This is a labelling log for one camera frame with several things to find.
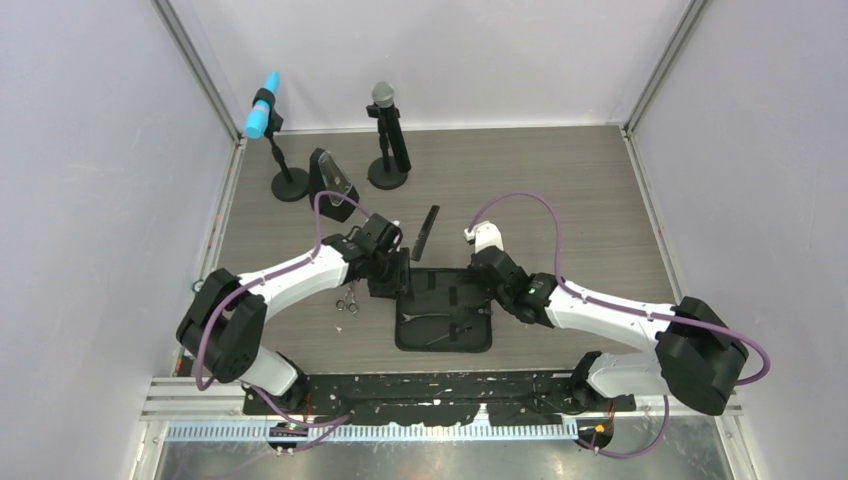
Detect black mic stand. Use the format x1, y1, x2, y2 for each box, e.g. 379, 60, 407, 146
264, 110, 309, 202
366, 104, 408, 190

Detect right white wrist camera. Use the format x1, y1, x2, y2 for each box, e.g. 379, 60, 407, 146
463, 221, 504, 254

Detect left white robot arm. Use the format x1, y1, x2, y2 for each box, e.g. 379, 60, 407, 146
176, 214, 402, 414

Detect grey black microphone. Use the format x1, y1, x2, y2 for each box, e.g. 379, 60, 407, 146
372, 81, 411, 173

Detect aluminium frame rail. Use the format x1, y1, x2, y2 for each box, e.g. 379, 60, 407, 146
139, 370, 743, 444

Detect silver scissors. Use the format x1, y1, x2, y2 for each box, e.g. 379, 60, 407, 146
335, 285, 359, 315

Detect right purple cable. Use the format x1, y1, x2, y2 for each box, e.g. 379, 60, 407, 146
466, 191, 772, 462

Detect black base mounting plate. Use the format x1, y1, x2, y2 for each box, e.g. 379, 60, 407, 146
243, 370, 636, 427

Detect right black mic stand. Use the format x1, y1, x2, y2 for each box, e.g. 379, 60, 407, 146
366, 104, 408, 190

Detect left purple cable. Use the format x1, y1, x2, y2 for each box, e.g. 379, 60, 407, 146
193, 190, 399, 455

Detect left black mic stand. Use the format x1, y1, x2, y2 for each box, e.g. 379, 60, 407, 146
264, 110, 309, 202

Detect black zip tool case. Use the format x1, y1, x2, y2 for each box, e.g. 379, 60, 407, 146
394, 268, 493, 354

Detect black hair comb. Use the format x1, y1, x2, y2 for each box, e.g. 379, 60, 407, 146
410, 205, 440, 262

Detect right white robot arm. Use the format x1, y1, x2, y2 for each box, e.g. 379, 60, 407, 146
469, 246, 749, 416

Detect black metronome clear cover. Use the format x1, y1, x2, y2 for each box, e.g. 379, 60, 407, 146
308, 148, 360, 223

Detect purple cable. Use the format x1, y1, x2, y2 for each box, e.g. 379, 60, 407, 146
193, 190, 399, 455
466, 191, 772, 462

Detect blue microphone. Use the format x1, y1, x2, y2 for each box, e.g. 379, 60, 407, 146
244, 71, 283, 139

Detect black hair clip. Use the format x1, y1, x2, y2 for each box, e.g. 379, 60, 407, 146
400, 312, 455, 324
424, 324, 473, 347

